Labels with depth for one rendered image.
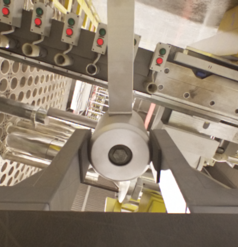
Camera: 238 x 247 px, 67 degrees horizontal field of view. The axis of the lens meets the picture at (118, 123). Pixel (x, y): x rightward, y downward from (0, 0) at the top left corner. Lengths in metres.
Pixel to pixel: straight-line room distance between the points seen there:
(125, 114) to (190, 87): 1.14
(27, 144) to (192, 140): 1.07
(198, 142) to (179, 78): 0.46
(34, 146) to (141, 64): 0.82
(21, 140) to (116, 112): 1.12
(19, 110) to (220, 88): 1.44
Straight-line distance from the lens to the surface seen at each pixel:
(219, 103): 1.37
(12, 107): 1.60
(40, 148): 1.20
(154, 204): 1.33
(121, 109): 0.15
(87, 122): 1.43
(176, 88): 1.25
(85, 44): 1.18
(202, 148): 1.38
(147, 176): 1.17
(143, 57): 1.16
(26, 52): 1.15
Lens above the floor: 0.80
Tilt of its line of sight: 17 degrees up
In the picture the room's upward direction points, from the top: 162 degrees counter-clockwise
